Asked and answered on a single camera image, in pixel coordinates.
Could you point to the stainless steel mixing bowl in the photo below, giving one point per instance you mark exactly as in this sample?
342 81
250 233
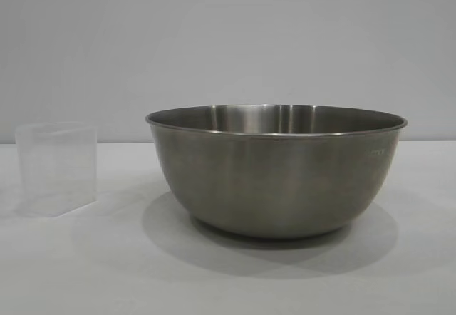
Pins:
274 179

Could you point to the clear plastic measuring cup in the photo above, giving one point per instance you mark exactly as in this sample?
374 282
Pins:
57 169

